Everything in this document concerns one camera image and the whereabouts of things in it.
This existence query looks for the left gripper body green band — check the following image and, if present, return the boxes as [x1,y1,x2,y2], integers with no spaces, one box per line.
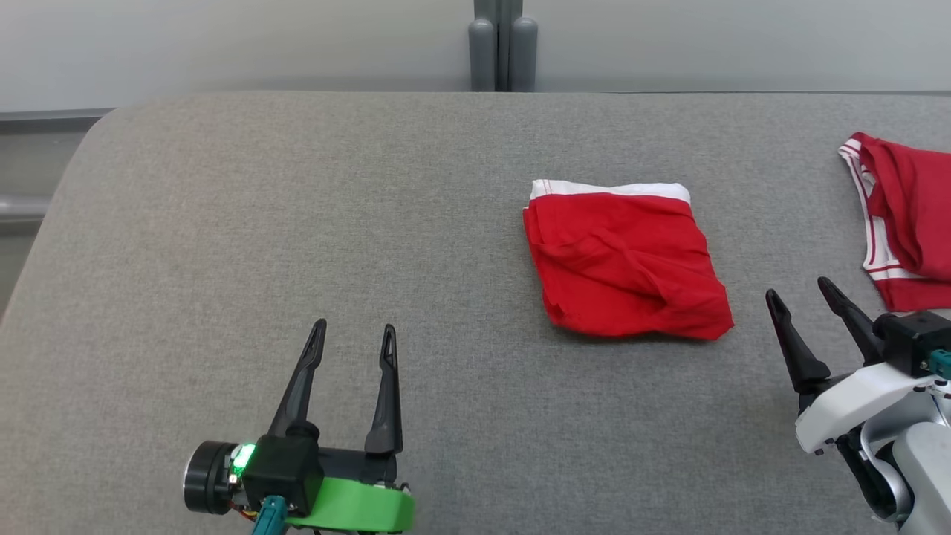
[286,444,416,534]

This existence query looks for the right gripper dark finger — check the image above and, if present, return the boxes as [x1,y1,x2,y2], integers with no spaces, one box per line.
[817,277,886,367]
[765,289,832,395]

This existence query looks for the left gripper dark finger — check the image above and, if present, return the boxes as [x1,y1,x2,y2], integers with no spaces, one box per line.
[267,320,328,440]
[363,325,404,456]

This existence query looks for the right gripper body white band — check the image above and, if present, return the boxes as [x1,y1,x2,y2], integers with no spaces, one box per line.
[795,361,940,455]

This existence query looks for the red white basketball jersey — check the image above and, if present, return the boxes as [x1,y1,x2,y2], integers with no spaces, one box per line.
[838,132,951,314]

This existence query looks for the red white basketball shorts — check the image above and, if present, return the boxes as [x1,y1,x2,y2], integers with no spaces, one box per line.
[522,179,736,342]

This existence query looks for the grey fabric padded surface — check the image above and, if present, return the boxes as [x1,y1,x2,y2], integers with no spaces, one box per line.
[0,91,951,535]

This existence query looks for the grey horizontal bar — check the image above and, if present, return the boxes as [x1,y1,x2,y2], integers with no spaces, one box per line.
[0,195,54,221]

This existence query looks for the grey wall rail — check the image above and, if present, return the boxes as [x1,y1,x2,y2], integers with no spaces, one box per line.
[0,109,114,135]

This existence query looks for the grey vertical partition post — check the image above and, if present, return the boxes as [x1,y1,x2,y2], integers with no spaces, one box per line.
[467,0,539,94]

